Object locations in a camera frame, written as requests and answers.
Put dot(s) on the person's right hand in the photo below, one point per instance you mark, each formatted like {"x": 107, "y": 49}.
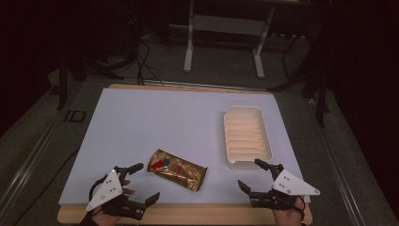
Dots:
{"x": 287, "y": 216}

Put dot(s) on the metal floor rail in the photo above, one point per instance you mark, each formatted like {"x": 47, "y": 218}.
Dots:
{"x": 338, "y": 169}
{"x": 31, "y": 160}

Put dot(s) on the person's left hand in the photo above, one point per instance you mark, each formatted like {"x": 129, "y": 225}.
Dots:
{"x": 105, "y": 219}

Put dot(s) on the white metal stand frame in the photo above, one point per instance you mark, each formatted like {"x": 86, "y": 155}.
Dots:
{"x": 229, "y": 25}

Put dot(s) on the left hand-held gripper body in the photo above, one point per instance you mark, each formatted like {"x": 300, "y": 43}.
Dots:
{"x": 108, "y": 190}

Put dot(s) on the pale lilac table mat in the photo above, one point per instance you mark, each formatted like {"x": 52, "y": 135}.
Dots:
{"x": 156, "y": 125}

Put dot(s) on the gold foil snack packet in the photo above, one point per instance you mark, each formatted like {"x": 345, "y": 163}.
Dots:
{"x": 177, "y": 171}

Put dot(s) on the cream plastic ribbed tray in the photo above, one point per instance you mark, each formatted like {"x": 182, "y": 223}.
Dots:
{"x": 247, "y": 138}

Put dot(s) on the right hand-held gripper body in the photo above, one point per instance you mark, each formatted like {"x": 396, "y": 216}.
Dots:
{"x": 291, "y": 185}

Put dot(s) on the black metal stand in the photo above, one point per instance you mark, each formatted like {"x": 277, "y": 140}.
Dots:
{"x": 320, "y": 94}
{"x": 62, "y": 84}

